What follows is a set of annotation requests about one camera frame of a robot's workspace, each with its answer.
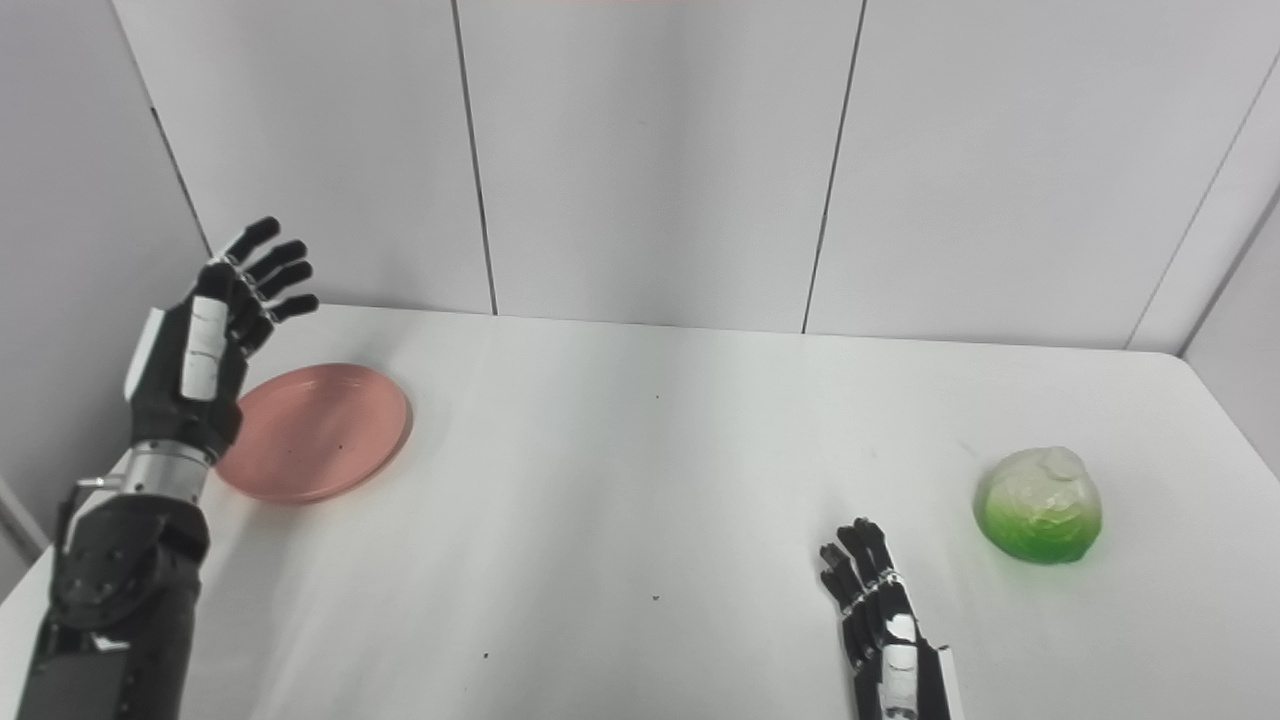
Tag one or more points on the pink round plate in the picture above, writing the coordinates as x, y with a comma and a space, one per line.
315, 432

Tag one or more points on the green white cabbage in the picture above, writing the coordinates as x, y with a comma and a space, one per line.
1040, 505

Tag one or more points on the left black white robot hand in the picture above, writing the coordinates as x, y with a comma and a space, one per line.
200, 350

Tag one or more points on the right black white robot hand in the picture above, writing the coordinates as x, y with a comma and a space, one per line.
890, 640

